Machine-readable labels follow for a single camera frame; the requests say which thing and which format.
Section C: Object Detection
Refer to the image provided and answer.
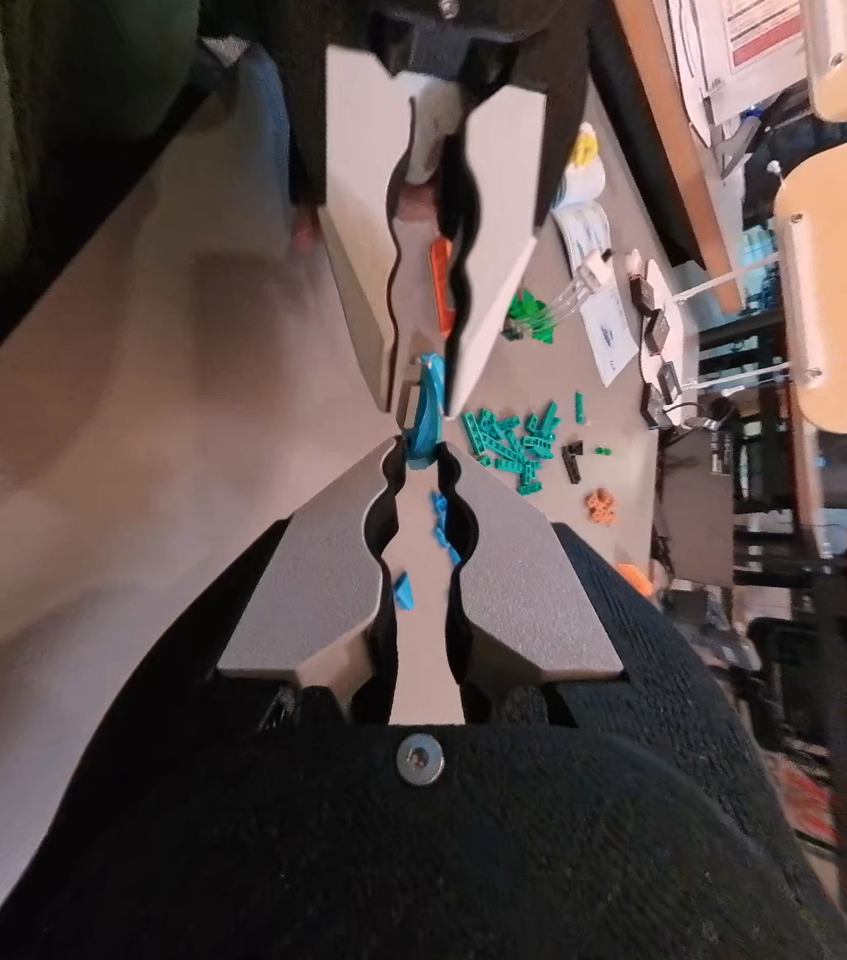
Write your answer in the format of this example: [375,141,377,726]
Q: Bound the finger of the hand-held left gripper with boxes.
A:
[442,82,548,420]
[317,45,419,414]

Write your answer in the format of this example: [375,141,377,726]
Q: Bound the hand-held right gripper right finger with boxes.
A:
[438,441,626,727]

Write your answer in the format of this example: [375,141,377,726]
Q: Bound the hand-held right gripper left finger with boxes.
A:
[217,435,404,725]

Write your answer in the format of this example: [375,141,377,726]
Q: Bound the blue lego assembly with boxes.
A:
[397,351,449,472]

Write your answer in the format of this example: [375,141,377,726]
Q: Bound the orange lego plate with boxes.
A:
[429,236,459,335]

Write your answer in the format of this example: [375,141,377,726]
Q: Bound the green lego plant model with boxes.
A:
[502,288,556,346]

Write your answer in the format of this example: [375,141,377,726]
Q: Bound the pile of teal lego pieces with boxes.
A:
[461,401,561,498]

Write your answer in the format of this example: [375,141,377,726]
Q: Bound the person's left hand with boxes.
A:
[290,183,441,255]

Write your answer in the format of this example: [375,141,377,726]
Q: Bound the open instruction booklet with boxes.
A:
[549,123,614,282]

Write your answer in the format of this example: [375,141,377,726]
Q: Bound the clear plastic stems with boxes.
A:
[543,277,601,327]

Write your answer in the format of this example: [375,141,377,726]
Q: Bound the person's blue jeans leg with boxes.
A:
[202,37,293,204]

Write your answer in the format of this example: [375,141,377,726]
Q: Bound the white paper sheet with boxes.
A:
[579,288,639,388]

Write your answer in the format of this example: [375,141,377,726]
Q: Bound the wooden table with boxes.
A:
[588,0,807,316]

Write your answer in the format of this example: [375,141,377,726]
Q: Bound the row of dark boxes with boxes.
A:
[629,255,689,430]

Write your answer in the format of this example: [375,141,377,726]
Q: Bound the white printed papers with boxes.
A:
[667,0,807,144]

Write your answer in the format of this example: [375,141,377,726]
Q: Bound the person's dark clothing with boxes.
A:
[0,0,203,406]

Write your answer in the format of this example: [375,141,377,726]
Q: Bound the white cable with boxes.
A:
[667,251,781,305]
[682,360,796,393]

